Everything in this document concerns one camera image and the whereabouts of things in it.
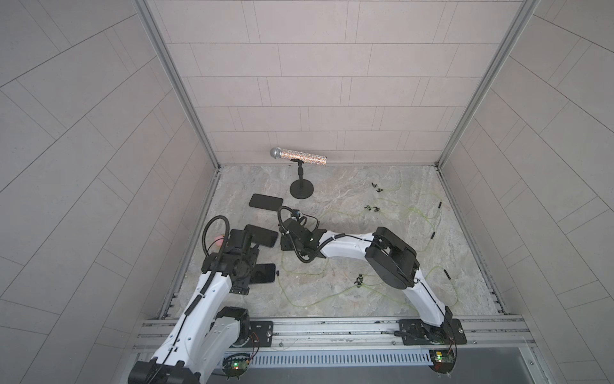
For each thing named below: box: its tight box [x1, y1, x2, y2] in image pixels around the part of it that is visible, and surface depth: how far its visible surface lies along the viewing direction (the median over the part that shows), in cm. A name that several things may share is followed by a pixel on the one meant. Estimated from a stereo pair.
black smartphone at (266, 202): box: [248, 193, 284, 212], surface depth 105 cm
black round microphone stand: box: [289, 158, 315, 200], surface depth 107 cm
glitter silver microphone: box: [270, 146, 328, 166], surface depth 93 cm
